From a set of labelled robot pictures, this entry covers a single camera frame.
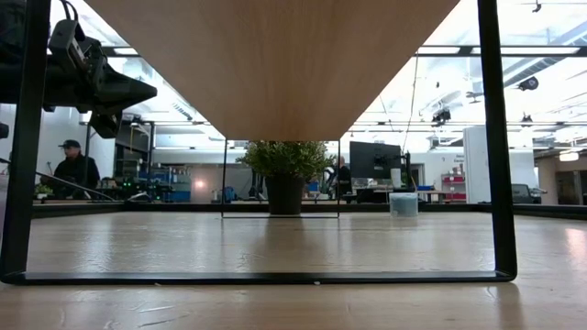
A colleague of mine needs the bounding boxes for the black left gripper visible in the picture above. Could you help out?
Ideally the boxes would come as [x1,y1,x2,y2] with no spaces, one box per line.
[43,36,159,140]

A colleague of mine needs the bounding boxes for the blue candle cup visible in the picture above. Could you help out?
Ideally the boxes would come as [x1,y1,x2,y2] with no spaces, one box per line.
[389,192,420,218]

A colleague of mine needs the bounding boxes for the person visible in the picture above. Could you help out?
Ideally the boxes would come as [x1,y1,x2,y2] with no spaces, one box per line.
[39,138,102,202]
[330,155,354,197]

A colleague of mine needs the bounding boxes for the small green plant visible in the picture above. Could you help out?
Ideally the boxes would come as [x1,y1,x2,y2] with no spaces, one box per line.
[34,182,55,201]

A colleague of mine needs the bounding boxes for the wooden riser shelf black legs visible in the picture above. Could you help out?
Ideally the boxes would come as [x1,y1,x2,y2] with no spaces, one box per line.
[0,0,518,286]

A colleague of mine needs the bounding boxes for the green potted plant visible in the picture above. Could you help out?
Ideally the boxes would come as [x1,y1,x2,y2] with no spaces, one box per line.
[235,139,337,217]

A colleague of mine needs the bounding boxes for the black computer monitor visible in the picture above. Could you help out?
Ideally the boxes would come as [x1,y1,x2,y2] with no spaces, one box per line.
[349,140,404,181]

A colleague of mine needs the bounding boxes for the small red shelf unit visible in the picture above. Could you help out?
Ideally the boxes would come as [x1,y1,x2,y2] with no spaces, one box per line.
[440,172,467,203]

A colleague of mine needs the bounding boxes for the black hanging ceiling device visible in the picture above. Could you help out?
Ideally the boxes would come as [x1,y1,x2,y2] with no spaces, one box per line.
[517,75,540,93]

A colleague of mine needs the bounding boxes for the dark cart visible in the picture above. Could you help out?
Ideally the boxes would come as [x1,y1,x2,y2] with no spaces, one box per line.
[511,182,548,205]

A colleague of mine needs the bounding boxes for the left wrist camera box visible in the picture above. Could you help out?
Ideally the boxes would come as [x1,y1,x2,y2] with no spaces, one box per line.
[48,17,91,63]

